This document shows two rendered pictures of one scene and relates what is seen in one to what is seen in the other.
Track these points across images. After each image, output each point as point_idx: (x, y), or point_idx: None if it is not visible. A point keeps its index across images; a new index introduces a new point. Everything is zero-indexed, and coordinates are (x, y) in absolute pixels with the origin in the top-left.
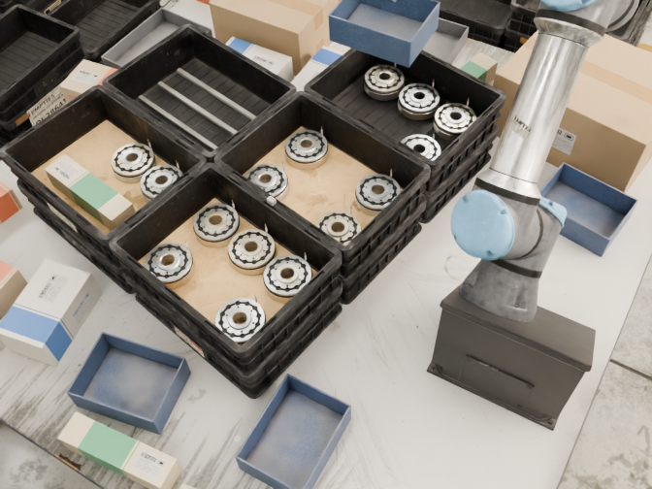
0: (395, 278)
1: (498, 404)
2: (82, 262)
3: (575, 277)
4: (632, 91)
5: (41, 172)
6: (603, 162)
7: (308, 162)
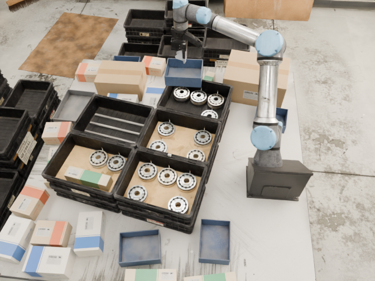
0: (218, 168)
1: (276, 199)
2: (90, 208)
3: None
4: None
5: (58, 177)
6: None
7: (170, 135)
